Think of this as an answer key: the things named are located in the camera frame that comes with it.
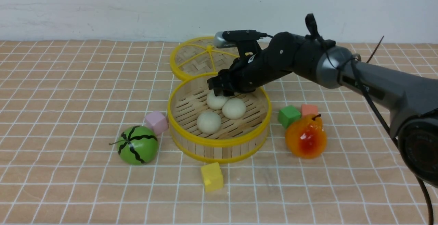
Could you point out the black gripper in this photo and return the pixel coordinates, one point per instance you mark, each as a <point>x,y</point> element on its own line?
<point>244,76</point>

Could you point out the white bun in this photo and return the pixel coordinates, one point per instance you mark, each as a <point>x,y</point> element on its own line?
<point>208,122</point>
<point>234,109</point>
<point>216,102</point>

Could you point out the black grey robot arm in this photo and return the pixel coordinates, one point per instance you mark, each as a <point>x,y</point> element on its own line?
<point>410,99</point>

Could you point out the woven bamboo steamer lid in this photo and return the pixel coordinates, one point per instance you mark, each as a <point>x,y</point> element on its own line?
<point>197,56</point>

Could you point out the bamboo steamer tray yellow rim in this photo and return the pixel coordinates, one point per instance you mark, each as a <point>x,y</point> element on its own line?
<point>234,141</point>

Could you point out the green cube block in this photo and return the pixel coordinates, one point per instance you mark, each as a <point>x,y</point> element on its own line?
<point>288,115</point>

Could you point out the pink cube block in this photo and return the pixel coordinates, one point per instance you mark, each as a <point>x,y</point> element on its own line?
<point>156,121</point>

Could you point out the orange-pink cube block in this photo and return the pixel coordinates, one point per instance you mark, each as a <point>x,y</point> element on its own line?
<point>307,109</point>

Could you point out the yellow cube block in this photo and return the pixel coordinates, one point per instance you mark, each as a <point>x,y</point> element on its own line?
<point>212,177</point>

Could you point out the orange toy pear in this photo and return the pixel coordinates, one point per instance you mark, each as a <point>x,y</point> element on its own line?
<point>306,138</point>

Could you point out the green toy watermelon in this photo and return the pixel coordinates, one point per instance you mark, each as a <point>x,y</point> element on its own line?
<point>137,145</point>

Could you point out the orange checkered tablecloth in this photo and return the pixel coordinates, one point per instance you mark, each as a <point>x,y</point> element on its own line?
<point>63,102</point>

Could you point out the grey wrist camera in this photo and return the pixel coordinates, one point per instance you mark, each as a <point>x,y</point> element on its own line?
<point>246,41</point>

